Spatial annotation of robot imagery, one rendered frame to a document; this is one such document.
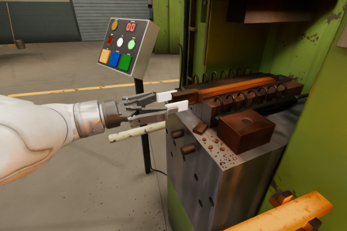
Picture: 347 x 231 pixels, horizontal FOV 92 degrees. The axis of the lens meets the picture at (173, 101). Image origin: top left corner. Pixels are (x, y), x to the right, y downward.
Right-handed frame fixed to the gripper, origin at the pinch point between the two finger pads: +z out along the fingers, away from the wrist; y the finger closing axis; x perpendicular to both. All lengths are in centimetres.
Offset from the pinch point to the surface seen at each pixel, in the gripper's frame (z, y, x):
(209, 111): 8.9, 6.6, -2.3
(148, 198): -5, -35, -100
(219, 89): 16.5, 0.9, 1.3
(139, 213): -14, -27, -100
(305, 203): 7.5, 35.6, -2.6
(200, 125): 6.4, 6.4, -6.9
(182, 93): 2.6, 0.5, 2.3
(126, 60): -6.2, -43.3, 2.7
